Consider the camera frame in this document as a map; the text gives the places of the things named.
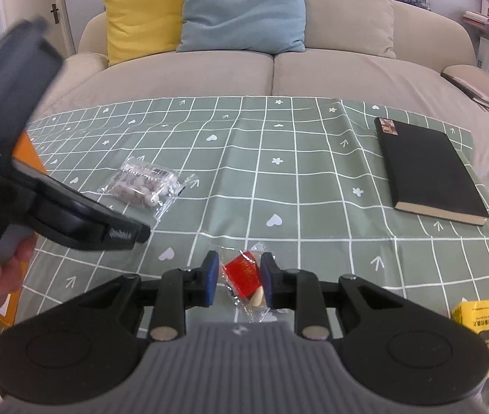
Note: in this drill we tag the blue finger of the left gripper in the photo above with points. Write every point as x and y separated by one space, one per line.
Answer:
75 221

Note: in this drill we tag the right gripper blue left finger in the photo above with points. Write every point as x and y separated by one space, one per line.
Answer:
177 291

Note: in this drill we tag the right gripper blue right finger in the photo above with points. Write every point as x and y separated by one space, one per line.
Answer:
299 291

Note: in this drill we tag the clear packet red label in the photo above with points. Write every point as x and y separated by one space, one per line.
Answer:
240 270

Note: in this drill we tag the clear nuts packet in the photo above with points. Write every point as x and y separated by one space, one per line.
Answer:
144 190

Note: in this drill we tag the book on sofa arm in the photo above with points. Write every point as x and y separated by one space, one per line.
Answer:
469 90

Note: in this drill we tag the green checkered tablecloth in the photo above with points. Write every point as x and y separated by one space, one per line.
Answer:
304 176

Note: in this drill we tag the black notebook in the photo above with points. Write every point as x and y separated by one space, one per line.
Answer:
426 175

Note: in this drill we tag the yellow small box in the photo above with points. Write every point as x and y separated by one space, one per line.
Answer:
475 316

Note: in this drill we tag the yellow cushion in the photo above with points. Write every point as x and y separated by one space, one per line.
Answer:
139 28

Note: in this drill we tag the beige sofa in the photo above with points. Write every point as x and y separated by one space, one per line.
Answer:
425 43

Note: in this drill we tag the light blue cushion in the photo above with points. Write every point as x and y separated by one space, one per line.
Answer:
267 26

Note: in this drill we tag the beige back cushion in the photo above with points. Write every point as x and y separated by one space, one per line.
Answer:
361 26

